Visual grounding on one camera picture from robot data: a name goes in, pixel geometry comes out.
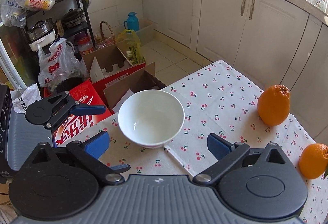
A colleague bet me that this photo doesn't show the black metal shelf rack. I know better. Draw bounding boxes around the black metal shelf rack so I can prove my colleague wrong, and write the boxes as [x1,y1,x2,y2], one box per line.
[4,0,97,61]

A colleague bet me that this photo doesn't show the brown cardboard box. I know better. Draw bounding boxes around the brown cardboard box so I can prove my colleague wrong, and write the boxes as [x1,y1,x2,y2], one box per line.
[83,42,166,112]

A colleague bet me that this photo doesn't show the bumpy orange without leaves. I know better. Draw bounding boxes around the bumpy orange without leaves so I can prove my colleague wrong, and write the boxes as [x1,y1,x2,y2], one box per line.
[257,85,290,126]

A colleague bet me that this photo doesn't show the blue thermos jug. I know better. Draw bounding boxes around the blue thermos jug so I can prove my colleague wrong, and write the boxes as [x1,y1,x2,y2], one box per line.
[123,12,140,32]

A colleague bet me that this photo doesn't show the plain white bowl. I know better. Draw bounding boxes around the plain white bowl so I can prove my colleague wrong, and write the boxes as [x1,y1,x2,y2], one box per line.
[117,90,185,149]

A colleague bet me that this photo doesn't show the cherry print tablecloth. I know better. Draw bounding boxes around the cherry print tablecloth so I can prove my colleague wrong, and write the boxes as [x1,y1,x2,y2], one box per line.
[57,60,328,224]

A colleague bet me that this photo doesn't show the red white plastic bag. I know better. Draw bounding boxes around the red white plastic bag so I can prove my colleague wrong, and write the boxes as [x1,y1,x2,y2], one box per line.
[38,38,78,88]

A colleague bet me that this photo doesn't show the white kitchen cabinets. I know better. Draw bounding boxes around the white kitchen cabinets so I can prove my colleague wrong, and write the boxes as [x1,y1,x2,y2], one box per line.
[143,0,327,141]

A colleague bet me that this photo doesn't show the wicker basket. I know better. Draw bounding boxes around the wicker basket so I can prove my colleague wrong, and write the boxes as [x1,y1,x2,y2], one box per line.
[99,20,117,46]

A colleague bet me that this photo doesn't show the red cardboard box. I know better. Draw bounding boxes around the red cardboard box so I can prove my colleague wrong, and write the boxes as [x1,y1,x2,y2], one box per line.
[52,63,146,147]

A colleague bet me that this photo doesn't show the yellow plastic bag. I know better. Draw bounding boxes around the yellow plastic bag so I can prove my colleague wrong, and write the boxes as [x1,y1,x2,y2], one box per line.
[116,29,146,65]

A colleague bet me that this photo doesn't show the orange with green leaves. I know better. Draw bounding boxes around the orange with green leaves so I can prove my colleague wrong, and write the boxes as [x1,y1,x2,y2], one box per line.
[298,143,327,180]

